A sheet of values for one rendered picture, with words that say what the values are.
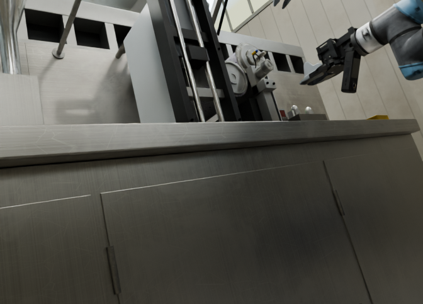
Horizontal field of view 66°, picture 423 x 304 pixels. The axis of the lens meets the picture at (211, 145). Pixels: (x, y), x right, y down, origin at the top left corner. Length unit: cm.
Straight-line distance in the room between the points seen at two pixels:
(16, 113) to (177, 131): 43
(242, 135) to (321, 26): 362
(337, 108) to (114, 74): 297
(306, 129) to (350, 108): 312
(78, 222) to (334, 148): 59
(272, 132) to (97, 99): 73
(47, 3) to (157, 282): 110
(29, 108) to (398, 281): 90
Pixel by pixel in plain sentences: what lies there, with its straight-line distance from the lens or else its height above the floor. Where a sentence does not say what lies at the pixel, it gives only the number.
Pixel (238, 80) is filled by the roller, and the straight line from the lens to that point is 108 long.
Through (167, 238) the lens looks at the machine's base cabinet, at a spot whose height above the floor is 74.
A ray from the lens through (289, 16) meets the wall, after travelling 440.
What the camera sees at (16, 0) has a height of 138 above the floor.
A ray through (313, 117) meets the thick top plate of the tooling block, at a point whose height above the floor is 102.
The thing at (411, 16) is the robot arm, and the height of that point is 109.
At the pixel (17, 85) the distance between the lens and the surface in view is 85.
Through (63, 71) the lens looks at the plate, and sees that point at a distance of 121.
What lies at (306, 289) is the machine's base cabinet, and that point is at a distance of 63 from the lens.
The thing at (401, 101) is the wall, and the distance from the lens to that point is 365.
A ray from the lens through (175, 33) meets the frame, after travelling 85.
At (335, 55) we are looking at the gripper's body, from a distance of 101.
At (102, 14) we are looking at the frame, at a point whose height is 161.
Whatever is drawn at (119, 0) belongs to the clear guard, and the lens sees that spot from 148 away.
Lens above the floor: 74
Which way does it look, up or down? 14 degrees up
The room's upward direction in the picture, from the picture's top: 15 degrees counter-clockwise
